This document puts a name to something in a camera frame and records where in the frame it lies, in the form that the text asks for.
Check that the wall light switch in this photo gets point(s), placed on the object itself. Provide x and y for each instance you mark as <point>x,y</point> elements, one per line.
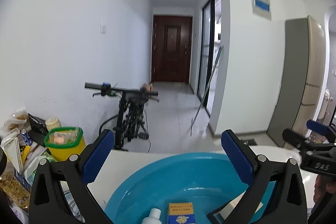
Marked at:
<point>103,28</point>

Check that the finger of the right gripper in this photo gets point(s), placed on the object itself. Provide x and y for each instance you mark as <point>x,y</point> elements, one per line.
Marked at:
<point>308,147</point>
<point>319,126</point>

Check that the blue plaid shirt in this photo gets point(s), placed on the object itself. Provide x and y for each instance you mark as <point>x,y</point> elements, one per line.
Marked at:
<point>71,202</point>

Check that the wall electrical panel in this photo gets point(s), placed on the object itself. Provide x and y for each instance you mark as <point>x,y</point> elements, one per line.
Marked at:
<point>262,8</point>

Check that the yellow green-rimmed bucket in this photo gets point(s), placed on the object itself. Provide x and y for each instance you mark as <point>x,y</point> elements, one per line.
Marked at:
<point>63,142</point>

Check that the black-lid cereal jar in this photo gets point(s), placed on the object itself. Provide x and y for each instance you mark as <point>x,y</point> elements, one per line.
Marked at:
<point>11,185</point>

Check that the person right hand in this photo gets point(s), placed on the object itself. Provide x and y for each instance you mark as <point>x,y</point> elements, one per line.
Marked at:
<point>320,187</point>

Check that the gold cigarette pack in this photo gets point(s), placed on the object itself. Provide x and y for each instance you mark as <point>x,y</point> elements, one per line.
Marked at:
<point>181,213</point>

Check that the black bicycle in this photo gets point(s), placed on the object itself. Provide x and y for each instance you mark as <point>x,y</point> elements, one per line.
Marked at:
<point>130,122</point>

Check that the mop with metal pole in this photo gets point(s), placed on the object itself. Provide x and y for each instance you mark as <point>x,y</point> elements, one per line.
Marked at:
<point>207,89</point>

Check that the blue plastic basin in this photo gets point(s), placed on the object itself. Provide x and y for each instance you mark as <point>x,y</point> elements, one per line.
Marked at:
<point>207,180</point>

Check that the gold grey refrigerator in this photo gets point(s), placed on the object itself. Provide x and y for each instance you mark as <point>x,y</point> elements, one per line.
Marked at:
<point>302,78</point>

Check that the brown entrance door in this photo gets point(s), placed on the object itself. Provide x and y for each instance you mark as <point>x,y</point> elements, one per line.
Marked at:
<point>171,48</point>

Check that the white plastic bottle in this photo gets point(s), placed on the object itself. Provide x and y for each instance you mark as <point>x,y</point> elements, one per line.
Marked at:
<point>153,217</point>

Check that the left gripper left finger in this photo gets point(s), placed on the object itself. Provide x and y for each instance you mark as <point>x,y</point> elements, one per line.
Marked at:
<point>48,203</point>

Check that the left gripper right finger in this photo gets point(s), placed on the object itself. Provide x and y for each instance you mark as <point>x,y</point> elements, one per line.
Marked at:
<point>287,202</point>

